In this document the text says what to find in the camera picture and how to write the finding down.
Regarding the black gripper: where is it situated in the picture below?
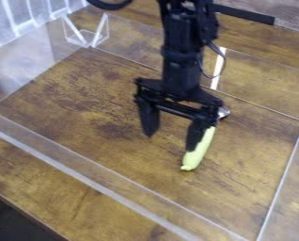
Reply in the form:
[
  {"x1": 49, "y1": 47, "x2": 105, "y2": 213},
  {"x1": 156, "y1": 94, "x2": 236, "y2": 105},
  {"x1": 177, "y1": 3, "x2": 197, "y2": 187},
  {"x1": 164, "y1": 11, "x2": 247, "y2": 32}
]
[{"x1": 135, "y1": 52, "x2": 224, "y2": 152}]

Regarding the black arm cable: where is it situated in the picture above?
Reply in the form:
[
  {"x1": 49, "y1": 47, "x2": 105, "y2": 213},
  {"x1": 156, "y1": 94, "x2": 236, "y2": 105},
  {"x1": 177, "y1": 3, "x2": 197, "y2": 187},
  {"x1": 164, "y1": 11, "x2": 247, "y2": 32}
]
[{"x1": 85, "y1": 0, "x2": 227, "y2": 80}]

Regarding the clear acrylic corner bracket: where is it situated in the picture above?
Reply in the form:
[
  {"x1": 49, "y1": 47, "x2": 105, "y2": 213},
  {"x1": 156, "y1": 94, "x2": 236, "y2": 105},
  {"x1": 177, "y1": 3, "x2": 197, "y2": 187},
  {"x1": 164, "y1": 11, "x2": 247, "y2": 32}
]
[{"x1": 61, "y1": 14, "x2": 109, "y2": 48}]

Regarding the clear acrylic enclosure wall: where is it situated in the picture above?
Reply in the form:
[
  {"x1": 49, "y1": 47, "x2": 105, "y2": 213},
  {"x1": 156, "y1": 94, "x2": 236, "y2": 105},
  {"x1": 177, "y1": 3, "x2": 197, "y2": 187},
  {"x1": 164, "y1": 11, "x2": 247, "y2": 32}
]
[{"x1": 0, "y1": 0, "x2": 299, "y2": 241}]

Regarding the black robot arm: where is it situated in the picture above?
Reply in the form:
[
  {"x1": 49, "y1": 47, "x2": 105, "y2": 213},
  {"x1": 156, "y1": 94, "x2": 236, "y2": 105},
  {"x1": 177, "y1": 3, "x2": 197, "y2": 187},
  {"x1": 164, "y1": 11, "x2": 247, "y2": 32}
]
[{"x1": 135, "y1": 0, "x2": 224, "y2": 152}]

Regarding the black bar on table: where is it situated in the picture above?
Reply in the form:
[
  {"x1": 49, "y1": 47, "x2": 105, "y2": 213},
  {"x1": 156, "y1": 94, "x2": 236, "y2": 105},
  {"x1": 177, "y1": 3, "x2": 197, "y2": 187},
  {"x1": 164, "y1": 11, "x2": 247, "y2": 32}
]
[{"x1": 213, "y1": 4, "x2": 275, "y2": 25}]

